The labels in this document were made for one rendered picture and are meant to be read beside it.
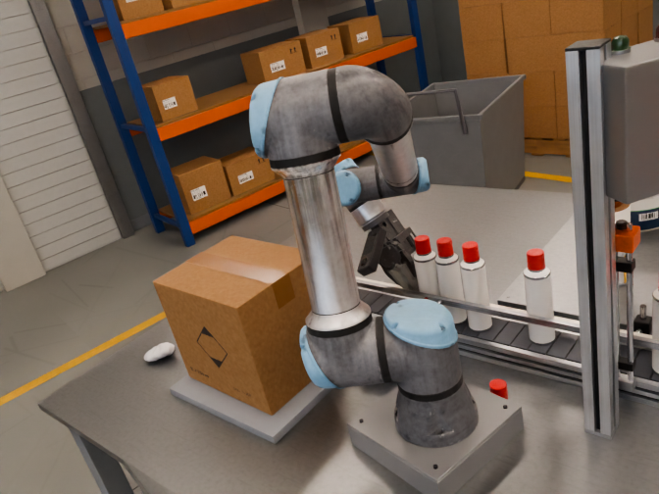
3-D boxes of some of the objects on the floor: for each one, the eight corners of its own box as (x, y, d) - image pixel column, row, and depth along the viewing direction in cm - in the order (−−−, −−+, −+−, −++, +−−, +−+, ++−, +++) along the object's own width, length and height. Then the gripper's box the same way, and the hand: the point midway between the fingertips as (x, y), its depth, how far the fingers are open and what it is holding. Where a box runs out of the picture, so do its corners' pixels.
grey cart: (447, 192, 443) (428, 59, 403) (535, 193, 408) (524, 47, 368) (394, 249, 379) (365, 97, 339) (493, 256, 344) (474, 87, 304)
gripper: (397, 203, 144) (447, 277, 144) (375, 217, 151) (422, 288, 151) (377, 218, 138) (429, 295, 139) (353, 232, 145) (403, 306, 146)
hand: (416, 293), depth 143 cm, fingers closed, pressing on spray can
